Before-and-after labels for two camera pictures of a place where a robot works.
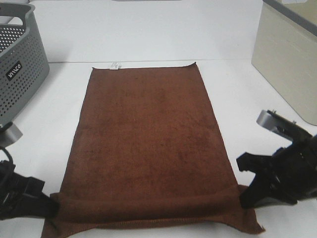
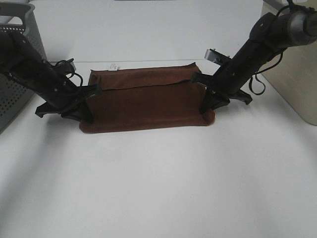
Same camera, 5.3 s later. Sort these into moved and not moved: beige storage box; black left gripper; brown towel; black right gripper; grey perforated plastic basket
Moved: black left gripper; brown towel; black right gripper
Not moved: grey perforated plastic basket; beige storage box
